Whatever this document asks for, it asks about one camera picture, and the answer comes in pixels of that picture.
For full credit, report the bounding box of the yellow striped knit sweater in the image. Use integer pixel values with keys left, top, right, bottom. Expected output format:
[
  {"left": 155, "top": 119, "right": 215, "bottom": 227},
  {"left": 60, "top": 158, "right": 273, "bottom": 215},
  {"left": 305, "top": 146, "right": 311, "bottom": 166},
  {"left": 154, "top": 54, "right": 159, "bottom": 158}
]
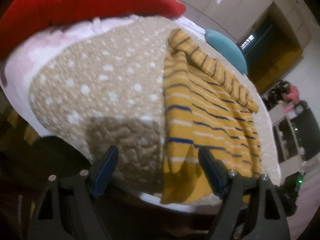
[{"left": 161, "top": 29, "right": 262, "bottom": 204}]

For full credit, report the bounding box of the white shelf with clutter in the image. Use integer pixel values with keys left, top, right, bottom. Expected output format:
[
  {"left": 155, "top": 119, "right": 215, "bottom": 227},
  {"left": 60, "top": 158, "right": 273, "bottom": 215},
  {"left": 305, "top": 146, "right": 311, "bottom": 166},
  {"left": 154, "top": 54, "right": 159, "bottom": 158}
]
[{"left": 261, "top": 80, "right": 319, "bottom": 180}]

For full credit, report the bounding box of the beige dotted bed blanket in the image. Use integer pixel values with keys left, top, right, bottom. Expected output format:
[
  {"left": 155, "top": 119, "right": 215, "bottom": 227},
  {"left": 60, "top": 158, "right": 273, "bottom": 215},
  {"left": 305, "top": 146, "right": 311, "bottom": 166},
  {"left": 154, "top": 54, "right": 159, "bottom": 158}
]
[{"left": 28, "top": 16, "right": 281, "bottom": 203}]

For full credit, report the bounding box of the white bed sheet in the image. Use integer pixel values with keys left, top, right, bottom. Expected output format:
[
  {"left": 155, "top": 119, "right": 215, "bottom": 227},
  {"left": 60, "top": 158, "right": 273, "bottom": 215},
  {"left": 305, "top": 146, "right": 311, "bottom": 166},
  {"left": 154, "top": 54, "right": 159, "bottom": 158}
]
[{"left": 0, "top": 13, "right": 208, "bottom": 138}]

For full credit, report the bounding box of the teal pillow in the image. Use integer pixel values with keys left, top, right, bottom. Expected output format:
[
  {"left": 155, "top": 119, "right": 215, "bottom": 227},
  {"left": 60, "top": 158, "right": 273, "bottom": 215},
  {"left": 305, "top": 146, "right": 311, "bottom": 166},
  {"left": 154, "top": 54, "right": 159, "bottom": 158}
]
[{"left": 205, "top": 29, "right": 248, "bottom": 75}]

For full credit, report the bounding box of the brown wooden door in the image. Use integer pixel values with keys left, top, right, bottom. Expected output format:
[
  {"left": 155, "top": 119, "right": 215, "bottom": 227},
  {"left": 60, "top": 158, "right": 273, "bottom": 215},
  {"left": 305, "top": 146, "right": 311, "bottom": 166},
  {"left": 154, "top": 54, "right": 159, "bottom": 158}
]
[{"left": 241, "top": 16, "right": 303, "bottom": 94}]

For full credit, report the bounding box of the white glossy wardrobe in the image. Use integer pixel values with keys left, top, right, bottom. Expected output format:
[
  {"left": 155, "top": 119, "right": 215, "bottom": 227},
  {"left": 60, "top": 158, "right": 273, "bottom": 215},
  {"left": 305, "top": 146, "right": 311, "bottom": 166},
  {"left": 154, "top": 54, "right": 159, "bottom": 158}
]
[{"left": 179, "top": 0, "right": 313, "bottom": 48}]

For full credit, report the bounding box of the red embroidered quilt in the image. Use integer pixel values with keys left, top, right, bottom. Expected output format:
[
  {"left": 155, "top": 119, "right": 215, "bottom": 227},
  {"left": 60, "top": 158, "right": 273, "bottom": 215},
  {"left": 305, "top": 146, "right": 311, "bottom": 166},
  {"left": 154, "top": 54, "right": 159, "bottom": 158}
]
[{"left": 1, "top": 0, "right": 186, "bottom": 59}]

